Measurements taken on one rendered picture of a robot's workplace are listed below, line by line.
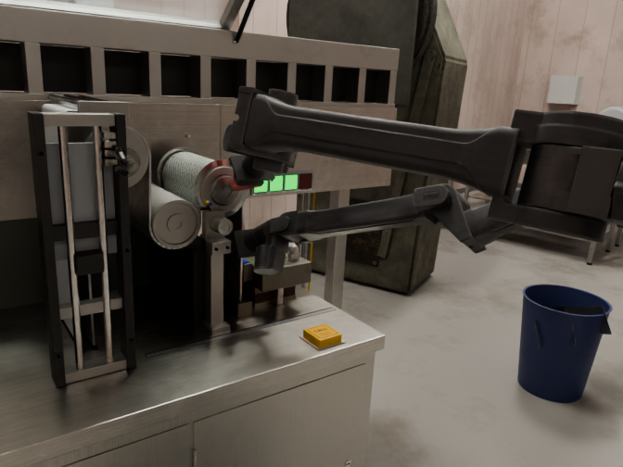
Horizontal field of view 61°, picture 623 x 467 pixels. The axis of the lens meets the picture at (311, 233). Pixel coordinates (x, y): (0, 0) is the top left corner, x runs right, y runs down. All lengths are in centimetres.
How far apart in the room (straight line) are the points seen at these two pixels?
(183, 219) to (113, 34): 54
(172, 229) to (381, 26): 260
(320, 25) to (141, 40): 238
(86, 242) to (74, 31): 61
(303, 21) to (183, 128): 240
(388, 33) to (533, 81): 617
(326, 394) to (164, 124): 87
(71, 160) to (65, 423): 48
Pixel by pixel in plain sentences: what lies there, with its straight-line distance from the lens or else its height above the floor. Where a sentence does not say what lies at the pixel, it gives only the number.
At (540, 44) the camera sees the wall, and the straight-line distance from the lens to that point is 961.
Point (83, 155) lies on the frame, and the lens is 111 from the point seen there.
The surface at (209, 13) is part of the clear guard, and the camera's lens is 167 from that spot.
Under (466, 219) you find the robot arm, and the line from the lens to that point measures 98.
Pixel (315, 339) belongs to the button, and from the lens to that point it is 131.
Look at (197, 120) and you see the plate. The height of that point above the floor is 139.
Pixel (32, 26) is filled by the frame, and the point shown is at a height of 161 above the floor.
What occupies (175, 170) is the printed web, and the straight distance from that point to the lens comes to 146.
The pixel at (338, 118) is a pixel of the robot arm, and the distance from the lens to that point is 58.
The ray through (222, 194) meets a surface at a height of 124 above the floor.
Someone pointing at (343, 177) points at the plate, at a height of 119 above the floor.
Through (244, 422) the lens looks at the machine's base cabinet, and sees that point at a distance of 128.
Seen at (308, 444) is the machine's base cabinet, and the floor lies 64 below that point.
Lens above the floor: 151
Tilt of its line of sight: 16 degrees down
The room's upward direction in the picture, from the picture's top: 3 degrees clockwise
